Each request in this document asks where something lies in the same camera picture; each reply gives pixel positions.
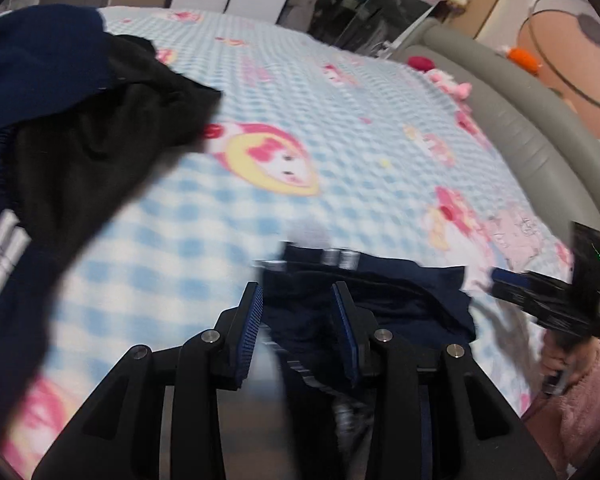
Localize blue checkered cartoon blanket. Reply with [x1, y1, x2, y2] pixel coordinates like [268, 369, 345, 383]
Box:
[5, 6, 569, 477]

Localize navy striped jacket pile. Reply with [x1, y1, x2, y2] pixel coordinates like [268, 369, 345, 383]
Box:
[0, 4, 112, 439]

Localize black garment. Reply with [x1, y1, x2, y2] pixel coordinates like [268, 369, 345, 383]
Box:
[4, 34, 224, 291]

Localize folded pink cartoon garment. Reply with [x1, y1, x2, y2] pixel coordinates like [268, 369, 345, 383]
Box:
[486, 205, 544, 272]

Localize pink fluffy robe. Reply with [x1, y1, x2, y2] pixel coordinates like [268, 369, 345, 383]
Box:
[522, 346, 600, 479]

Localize navy striped shorts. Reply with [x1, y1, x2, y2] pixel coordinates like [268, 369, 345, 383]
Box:
[254, 242, 479, 480]

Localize grey padded headboard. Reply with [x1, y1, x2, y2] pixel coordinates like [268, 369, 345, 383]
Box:
[389, 18, 600, 242]

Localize right hand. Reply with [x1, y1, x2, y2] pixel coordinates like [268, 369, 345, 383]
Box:
[540, 330, 600, 387]

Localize pink plush toy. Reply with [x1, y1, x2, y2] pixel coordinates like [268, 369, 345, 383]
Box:
[406, 55, 472, 101]

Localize orange carrot toy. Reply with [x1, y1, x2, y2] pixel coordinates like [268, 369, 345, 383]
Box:
[498, 46, 541, 76]

